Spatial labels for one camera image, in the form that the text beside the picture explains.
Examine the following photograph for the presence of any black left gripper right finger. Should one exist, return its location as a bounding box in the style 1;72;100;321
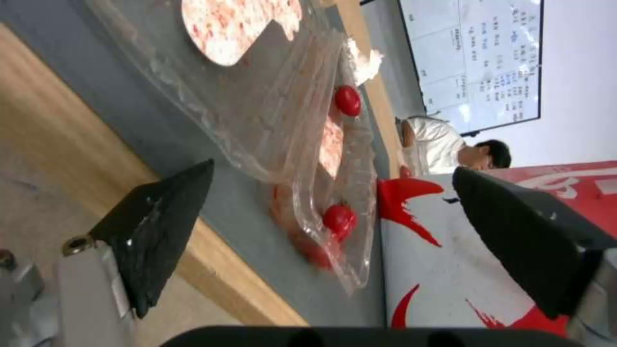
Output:
452;167;617;347

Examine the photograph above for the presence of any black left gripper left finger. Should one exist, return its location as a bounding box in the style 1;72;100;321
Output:
0;159;215;347

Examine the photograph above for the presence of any white red takeout bag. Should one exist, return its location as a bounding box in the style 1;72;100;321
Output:
375;160;617;339

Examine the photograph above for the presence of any person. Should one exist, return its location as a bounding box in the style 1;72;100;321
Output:
394;115;512;177

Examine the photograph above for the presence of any clear plastic food packaging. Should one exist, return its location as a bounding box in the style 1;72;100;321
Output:
85;0;379;298

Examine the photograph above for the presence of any red cherry tomato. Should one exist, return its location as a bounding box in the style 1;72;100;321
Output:
321;204;359;242
334;85;363;117

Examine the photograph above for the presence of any crumpled white tissue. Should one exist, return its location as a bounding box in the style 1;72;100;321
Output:
342;37;385;88

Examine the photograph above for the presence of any wall display screen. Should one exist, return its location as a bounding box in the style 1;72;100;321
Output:
398;0;545;137

